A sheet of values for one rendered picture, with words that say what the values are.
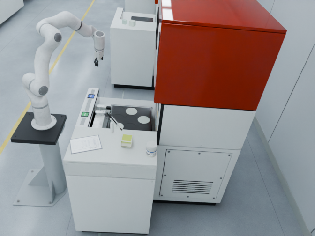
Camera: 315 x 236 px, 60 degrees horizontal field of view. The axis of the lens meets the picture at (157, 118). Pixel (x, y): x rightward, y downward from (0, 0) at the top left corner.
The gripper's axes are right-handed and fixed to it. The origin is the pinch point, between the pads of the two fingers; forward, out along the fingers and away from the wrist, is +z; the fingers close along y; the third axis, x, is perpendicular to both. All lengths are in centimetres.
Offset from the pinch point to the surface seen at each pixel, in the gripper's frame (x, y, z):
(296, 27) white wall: 167, -135, -20
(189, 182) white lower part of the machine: 116, 51, 48
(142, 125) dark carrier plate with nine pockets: 59, 40, 7
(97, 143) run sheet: 37, 76, -5
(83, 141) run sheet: 27, 78, -4
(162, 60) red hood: 59, 32, -61
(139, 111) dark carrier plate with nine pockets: 50, 23, 13
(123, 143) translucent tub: 54, 71, -11
